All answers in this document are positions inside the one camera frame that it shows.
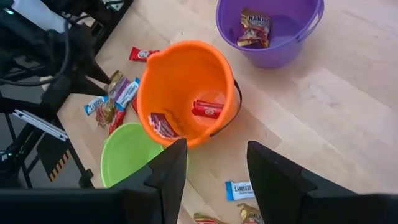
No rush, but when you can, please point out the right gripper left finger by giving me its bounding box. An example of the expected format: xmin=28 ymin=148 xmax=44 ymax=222
xmin=110 ymin=138 xmax=188 ymax=224

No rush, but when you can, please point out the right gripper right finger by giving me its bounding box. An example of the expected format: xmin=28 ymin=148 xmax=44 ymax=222
xmin=247 ymin=140 xmax=357 ymax=224

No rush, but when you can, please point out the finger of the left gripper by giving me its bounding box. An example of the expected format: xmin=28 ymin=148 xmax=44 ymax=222
xmin=77 ymin=49 xmax=112 ymax=85
xmin=68 ymin=73 xmax=107 ymax=97

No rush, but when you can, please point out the white blue Hershey's bar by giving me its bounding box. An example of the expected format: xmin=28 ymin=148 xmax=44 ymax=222
xmin=83 ymin=95 xmax=109 ymax=116
xmin=115 ymin=77 xmax=141 ymax=110
xmin=224 ymin=180 xmax=256 ymax=202

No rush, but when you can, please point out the purple candy wrapper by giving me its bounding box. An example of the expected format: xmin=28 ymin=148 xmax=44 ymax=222
xmin=108 ymin=76 xmax=132 ymax=103

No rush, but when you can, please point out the orange halloween bucket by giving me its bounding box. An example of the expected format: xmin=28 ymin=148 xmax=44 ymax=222
xmin=136 ymin=40 xmax=243 ymax=149

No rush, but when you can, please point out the purple halloween bucket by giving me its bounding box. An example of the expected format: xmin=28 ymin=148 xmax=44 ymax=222
xmin=216 ymin=0 xmax=325 ymax=70

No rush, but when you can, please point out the green jack-o'-lantern bucket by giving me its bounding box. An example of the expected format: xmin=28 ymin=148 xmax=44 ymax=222
xmin=99 ymin=122 xmax=190 ymax=189

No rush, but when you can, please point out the silver aluminium extrusion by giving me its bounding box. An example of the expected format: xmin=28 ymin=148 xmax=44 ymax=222
xmin=11 ymin=108 xmax=68 ymax=141

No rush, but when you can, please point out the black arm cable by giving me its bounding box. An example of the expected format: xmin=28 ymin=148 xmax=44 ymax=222
xmin=0 ymin=18 xmax=72 ymax=86

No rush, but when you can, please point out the black aluminium table frame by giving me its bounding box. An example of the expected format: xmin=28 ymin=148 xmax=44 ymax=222
xmin=0 ymin=0 xmax=135 ymax=189

